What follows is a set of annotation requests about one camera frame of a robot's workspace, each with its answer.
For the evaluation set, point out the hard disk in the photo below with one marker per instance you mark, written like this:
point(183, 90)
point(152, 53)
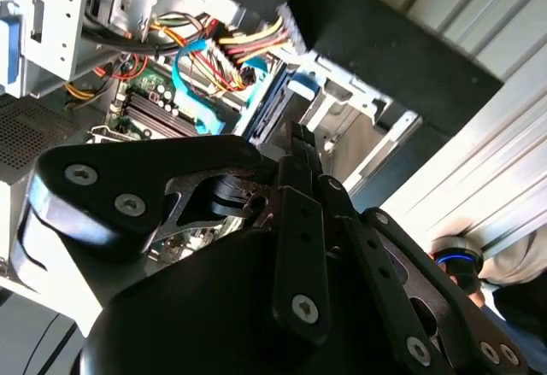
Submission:
point(305, 86)

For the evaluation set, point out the person's hand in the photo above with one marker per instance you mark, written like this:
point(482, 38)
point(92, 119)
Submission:
point(478, 296)

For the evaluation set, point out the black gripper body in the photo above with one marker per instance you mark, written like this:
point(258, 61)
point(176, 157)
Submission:
point(205, 306)

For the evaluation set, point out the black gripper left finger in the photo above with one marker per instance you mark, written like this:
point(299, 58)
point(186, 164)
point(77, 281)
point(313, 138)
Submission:
point(128, 165)

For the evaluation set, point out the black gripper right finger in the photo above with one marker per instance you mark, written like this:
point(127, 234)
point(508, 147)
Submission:
point(384, 272)

